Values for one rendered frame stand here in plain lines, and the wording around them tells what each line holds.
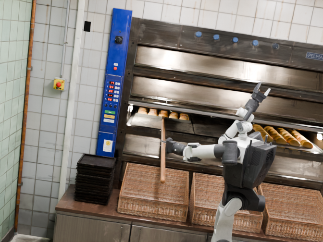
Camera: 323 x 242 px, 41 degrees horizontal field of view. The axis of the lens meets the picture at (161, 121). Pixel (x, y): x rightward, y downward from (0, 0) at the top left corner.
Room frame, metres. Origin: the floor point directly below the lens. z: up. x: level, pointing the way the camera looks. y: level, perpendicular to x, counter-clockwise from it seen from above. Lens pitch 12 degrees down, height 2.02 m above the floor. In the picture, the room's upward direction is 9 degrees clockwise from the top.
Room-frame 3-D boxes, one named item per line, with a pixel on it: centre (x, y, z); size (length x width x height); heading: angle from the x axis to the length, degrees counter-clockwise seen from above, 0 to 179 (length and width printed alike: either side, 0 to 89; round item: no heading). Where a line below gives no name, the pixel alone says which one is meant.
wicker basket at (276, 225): (3.39, -1.21, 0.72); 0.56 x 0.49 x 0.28; 92
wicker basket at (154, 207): (3.39, -0.03, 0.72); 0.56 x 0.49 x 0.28; 91
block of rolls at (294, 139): (4.10, -1.18, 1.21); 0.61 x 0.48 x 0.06; 0
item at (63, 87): (3.60, 0.90, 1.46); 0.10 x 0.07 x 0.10; 90
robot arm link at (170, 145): (3.10, -0.12, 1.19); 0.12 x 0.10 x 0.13; 57
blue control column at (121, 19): (4.58, 0.46, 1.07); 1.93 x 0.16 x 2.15; 0
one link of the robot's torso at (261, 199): (2.80, -0.64, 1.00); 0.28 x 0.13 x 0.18; 92
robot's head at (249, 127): (2.81, -0.56, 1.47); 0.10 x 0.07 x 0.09; 146
